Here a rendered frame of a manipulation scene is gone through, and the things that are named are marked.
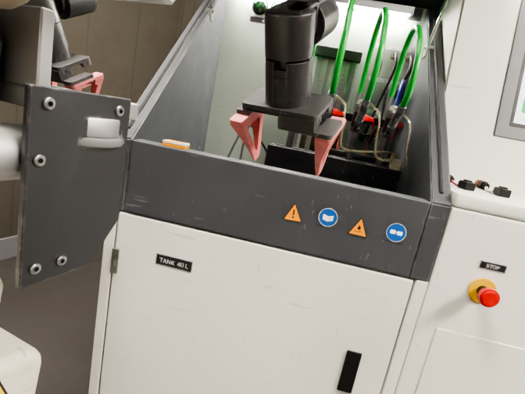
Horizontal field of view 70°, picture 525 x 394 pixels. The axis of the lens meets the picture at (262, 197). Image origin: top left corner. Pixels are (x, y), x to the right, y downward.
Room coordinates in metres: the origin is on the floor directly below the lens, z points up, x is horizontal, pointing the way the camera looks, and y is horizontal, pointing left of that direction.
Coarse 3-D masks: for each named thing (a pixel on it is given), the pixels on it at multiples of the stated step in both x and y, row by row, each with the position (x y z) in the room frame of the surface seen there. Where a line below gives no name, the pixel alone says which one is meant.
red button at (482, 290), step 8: (480, 280) 0.70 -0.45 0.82; (488, 280) 0.70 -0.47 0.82; (472, 288) 0.71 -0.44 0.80; (480, 288) 0.69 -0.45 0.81; (488, 288) 0.67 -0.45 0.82; (472, 296) 0.70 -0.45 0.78; (480, 296) 0.67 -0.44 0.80; (488, 296) 0.67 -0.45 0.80; (496, 296) 0.67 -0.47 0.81; (488, 304) 0.67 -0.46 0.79; (496, 304) 0.67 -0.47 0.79
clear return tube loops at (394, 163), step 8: (336, 96) 1.00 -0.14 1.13; (344, 104) 0.98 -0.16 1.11; (344, 112) 0.92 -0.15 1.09; (408, 120) 0.90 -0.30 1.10; (376, 136) 0.88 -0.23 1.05; (408, 136) 0.87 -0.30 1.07; (376, 144) 0.88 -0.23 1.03; (368, 152) 0.94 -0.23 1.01; (376, 152) 0.88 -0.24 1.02; (384, 152) 0.95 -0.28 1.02; (392, 152) 0.94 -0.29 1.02; (384, 160) 0.90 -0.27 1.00; (392, 160) 0.95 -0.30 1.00; (400, 160) 0.95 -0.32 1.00; (392, 168) 0.94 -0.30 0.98
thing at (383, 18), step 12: (384, 12) 0.92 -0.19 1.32; (384, 24) 0.88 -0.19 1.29; (372, 36) 1.08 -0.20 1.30; (384, 36) 0.86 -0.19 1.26; (372, 48) 1.09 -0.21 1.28; (372, 72) 0.85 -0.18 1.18; (360, 84) 1.11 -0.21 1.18; (372, 84) 0.85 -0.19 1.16; (360, 96) 1.11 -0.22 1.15; (360, 108) 0.91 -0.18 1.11; (360, 120) 0.94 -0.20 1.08
